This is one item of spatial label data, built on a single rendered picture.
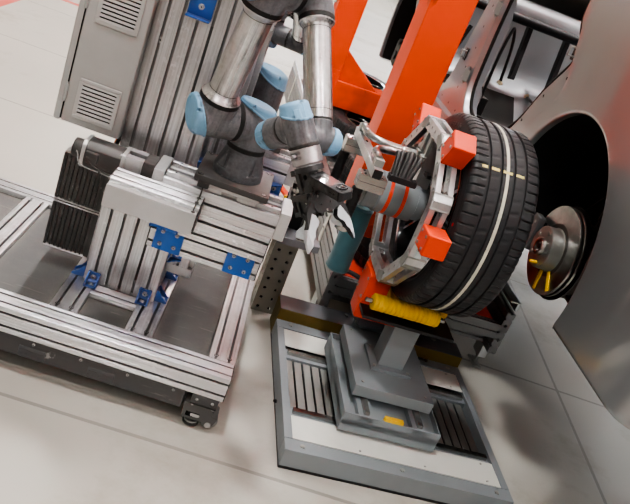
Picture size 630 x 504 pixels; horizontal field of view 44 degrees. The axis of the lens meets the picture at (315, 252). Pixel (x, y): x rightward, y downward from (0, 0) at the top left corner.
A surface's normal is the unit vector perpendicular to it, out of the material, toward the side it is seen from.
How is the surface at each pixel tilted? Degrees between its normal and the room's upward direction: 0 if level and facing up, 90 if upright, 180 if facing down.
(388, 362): 90
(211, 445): 0
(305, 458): 90
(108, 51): 90
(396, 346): 90
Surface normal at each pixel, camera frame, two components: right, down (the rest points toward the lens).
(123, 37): -0.04, 0.41
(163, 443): 0.35, -0.85
